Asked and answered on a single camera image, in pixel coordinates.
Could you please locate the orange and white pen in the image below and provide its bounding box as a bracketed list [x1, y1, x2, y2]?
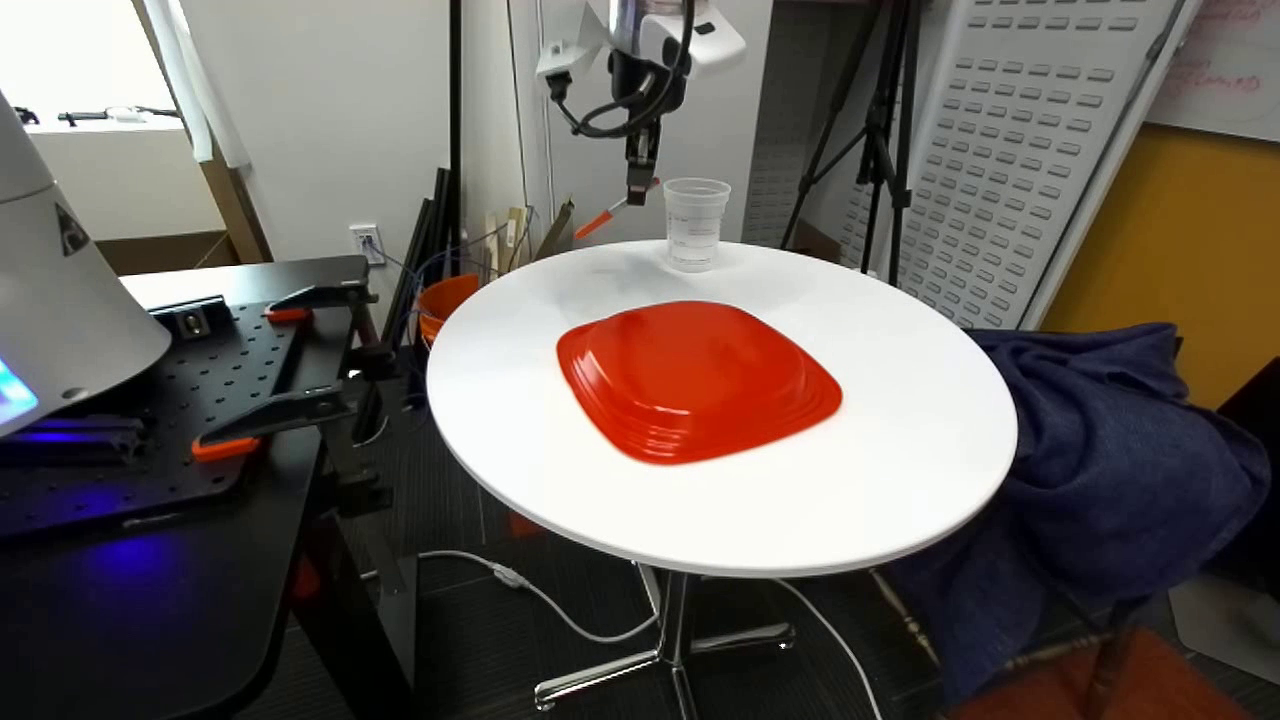
[573, 177, 662, 243]

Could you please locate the clear plastic cup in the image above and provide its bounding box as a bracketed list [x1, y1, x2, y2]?
[662, 177, 733, 274]

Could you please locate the bundle of wooden slats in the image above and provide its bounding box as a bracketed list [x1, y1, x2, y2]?
[483, 198, 577, 277]

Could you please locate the bundle of black rails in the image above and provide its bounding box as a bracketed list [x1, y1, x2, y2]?
[382, 167, 463, 346]

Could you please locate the orange bucket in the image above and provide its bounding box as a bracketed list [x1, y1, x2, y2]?
[416, 272, 484, 347]

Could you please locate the red square plate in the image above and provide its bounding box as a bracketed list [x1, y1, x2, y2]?
[555, 299, 844, 467]

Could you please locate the white perforated panel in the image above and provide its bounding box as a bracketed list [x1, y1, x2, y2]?
[838, 0, 1206, 332]

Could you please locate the small black box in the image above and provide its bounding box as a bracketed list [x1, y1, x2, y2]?
[149, 295, 237, 343]

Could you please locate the window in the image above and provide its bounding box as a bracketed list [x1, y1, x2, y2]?
[0, 0, 188, 133]

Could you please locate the whiteboard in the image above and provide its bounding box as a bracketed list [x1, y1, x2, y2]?
[1144, 0, 1280, 144]

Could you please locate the dark blue cloth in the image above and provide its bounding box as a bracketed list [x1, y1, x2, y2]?
[884, 321, 1273, 707]

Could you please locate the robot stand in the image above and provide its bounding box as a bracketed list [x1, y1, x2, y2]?
[0, 254, 423, 720]

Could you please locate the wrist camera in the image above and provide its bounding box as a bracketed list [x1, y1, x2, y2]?
[536, 10, 611, 103]

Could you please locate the black clamp with orange handle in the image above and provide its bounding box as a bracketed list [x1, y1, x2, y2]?
[264, 282, 380, 327]
[189, 384, 363, 464]

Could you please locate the white cable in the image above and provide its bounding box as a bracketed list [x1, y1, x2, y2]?
[360, 548, 887, 720]

